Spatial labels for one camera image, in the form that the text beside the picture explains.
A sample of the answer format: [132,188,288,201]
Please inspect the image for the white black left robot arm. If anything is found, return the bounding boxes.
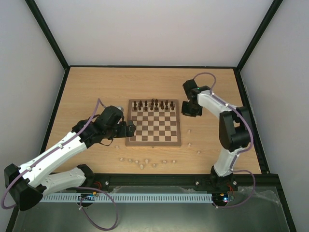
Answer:
[0,106,136,211]

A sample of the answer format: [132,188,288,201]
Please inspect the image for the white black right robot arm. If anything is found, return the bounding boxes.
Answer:
[182,79,253,189]

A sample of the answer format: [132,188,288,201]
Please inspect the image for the wooden chess board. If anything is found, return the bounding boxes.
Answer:
[126,99,182,147]

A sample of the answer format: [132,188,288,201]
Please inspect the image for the left controller circuit board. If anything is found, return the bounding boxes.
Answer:
[77,192,99,201]

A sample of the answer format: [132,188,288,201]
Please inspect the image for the controller circuit board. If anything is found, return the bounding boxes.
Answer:
[77,192,99,201]
[218,191,235,203]

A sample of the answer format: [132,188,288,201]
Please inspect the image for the right controller circuit board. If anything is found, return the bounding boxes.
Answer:
[218,191,235,203]

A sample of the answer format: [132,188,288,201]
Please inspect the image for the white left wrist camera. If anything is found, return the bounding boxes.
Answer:
[117,106,124,113]

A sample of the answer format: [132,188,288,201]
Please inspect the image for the white slotted cable duct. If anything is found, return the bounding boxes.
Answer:
[41,193,213,203]

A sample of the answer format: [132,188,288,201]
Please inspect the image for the black front mounting rail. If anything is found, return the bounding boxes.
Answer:
[89,174,282,193]

